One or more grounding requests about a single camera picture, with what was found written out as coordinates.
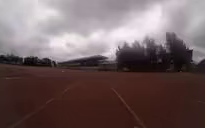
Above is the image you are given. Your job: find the group of dark trees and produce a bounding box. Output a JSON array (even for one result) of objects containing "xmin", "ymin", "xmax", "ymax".
[{"xmin": 115, "ymin": 31, "xmax": 194, "ymax": 73}]

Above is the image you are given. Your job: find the grandstand with roof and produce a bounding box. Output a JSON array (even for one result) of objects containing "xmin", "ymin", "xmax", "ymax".
[{"xmin": 57, "ymin": 54, "xmax": 118, "ymax": 70}]

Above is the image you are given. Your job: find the red running track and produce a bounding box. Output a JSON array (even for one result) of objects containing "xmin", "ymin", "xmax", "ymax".
[{"xmin": 0, "ymin": 63, "xmax": 205, "ymax": 128}]

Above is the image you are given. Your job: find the distant row of trees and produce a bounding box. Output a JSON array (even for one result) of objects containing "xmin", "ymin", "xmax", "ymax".
[{"xmin": 0, "ymin": 49, "xmax": 58, "ymax": 67}]

